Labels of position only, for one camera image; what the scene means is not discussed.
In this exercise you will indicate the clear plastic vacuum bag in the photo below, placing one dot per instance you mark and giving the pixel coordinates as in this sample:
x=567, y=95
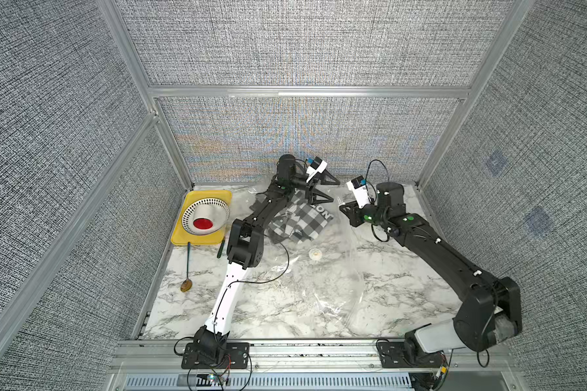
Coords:
x=291, y=296

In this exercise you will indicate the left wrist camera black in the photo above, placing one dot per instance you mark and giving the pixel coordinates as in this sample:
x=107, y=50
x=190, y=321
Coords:
x=315, y=169

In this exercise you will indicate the white slotted cable duct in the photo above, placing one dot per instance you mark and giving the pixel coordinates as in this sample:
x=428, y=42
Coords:
x=273, y=381

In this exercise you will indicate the front aluminium rail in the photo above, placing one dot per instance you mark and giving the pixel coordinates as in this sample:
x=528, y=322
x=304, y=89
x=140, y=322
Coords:
x=313, y=355

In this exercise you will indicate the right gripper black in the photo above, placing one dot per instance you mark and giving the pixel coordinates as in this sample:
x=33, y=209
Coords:
x=355, y=217

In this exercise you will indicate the aluminium frame of enclosure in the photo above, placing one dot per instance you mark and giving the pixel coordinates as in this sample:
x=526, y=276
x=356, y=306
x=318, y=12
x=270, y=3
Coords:
x=511, y=192

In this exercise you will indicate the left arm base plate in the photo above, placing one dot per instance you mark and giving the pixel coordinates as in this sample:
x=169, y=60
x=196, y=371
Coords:
x=234, y=355

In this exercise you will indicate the white vacuum valve yellow centre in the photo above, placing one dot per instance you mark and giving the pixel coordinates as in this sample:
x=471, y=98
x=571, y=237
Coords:
x=315, y=254

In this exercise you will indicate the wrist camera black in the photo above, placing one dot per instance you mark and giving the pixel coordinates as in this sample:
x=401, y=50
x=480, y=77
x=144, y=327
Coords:
x=358, y=186
x=315, y=169

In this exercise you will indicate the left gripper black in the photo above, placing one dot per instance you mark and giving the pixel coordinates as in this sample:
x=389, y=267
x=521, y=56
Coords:
x=310, y=194

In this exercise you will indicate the black white checkered shirt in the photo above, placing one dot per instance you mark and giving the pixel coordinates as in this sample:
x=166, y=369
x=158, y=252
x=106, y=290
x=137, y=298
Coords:
x=299, y=221

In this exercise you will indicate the white patterned bowl red inside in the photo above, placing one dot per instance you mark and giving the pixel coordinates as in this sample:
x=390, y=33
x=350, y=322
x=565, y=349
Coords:
x=205, y=216

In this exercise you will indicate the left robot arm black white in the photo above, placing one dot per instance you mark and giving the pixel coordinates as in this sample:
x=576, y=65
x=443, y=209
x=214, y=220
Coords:
x=246, y=242

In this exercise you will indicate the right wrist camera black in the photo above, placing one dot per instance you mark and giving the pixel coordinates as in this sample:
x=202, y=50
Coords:
x=358, y=186

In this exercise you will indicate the yellow plastic tray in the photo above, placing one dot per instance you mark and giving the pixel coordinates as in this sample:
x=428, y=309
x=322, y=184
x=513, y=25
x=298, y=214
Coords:
x=180, y=237

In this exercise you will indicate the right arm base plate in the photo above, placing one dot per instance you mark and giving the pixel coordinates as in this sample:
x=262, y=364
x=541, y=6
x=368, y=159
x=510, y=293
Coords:
x=400, y=354

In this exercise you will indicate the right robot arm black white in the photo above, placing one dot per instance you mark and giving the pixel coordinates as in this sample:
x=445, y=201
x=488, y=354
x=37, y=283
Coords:
x=490, y=310

